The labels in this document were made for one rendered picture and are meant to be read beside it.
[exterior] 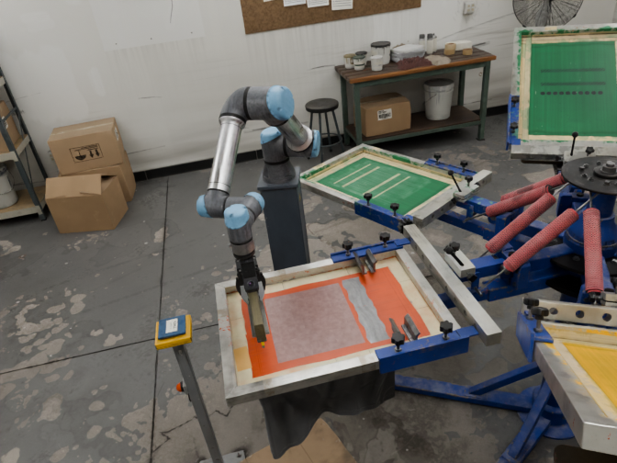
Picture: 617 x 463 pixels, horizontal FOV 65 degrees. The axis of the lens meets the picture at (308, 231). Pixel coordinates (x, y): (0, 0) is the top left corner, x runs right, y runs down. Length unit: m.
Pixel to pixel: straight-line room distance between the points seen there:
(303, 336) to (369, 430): 1.02
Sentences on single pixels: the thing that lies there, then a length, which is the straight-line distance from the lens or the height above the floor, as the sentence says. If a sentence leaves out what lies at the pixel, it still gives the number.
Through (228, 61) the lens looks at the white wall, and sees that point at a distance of 5.23.
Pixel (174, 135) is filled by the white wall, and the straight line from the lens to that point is 5.43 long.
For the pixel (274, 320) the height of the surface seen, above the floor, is 0.95.
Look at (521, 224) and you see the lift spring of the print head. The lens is 1.98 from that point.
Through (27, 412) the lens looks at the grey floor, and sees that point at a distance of 3.35.
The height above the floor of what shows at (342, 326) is 0.96.
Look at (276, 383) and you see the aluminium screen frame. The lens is 1.57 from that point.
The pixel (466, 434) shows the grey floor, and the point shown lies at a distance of 2.67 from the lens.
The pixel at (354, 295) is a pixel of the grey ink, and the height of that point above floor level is 0.96.
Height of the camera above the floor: 2.16
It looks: 32 degrees down
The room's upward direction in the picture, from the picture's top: 7 degrees counter-clockwise
